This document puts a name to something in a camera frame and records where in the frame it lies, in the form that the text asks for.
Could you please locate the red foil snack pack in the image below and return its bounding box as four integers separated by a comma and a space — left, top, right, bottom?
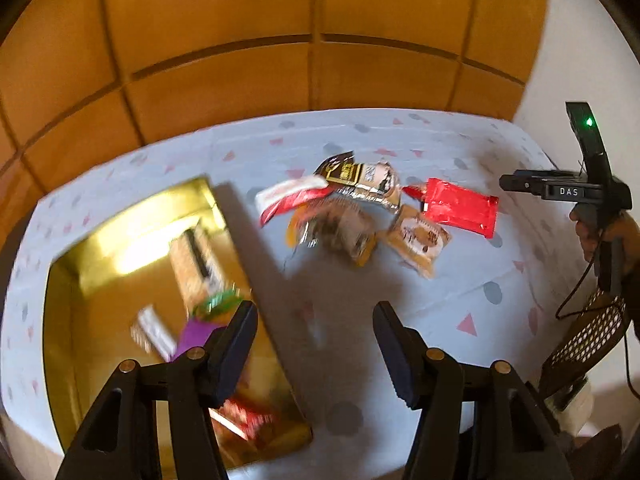
402, 178, 499, 240

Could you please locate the yellow clear cracker packet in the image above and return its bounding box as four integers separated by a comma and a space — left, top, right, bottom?
285, 197, 376, 266

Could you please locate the red white snack packet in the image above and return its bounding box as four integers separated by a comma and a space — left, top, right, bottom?
255, 174, 333, 226

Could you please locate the person's right hand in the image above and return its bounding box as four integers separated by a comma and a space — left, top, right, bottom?
570, 207, 640, 275

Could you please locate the perforated black chair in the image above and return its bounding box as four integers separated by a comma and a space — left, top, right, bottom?
538, 290, 630, 399

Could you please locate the small white snack bar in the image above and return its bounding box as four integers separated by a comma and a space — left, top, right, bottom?
129, 304, 177, 362

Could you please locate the red patterned snack packet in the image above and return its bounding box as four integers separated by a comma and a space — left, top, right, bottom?
208, 396, 280, 451

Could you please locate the purple snack packet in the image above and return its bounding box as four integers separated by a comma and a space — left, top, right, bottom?
171, 318, 224, 361

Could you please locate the gold snack box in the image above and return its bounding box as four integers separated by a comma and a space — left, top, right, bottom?
42, 177, 312, 468

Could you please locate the green wrapped candy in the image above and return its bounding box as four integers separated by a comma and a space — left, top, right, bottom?
191, 288, 243, 322

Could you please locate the oat bar clear packet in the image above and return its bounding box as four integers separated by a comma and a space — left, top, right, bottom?
169, 223, 240, 318

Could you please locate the orange pastry snack packet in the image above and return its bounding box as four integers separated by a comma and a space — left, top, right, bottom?
378, 205, 451, 280

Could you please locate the brown black snack packet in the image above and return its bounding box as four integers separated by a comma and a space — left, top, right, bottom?
314, 152, 401, 211

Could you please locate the patterned white tablecloth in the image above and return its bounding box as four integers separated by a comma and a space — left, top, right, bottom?
1, 110, 585, 479

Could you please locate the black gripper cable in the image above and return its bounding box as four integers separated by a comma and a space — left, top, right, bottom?
541, 152, 640, 401

